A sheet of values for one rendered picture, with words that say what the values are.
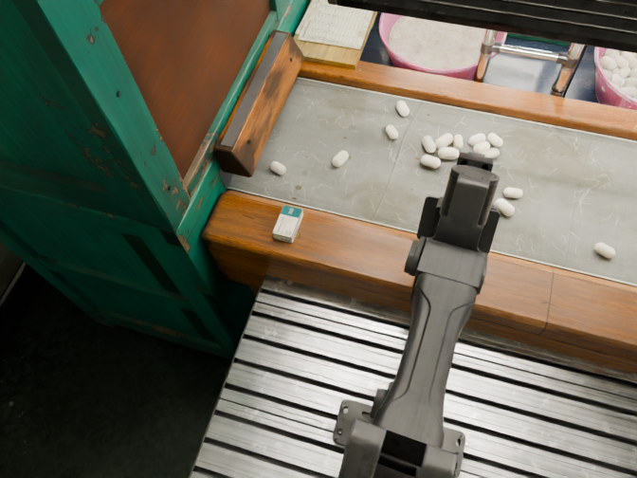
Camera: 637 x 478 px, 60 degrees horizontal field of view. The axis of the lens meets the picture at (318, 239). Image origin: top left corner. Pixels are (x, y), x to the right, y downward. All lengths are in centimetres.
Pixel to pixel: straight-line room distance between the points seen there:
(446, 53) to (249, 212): 57
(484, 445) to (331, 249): 39
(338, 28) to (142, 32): 58
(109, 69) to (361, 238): 48
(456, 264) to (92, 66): 45
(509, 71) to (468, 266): 78
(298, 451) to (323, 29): 83
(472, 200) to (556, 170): 47
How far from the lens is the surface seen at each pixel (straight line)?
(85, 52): 66
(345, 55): 119
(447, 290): 59
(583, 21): 85
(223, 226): 98
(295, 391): 95
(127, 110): 73
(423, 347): 55
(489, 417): 96
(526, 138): 113
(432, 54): 126
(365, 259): 92
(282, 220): 95
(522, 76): 133
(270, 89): 105
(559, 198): 107
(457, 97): 114
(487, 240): 80
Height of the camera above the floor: 159
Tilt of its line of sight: 61 degrees down
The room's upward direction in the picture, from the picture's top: 8 degrees counter-clockwise
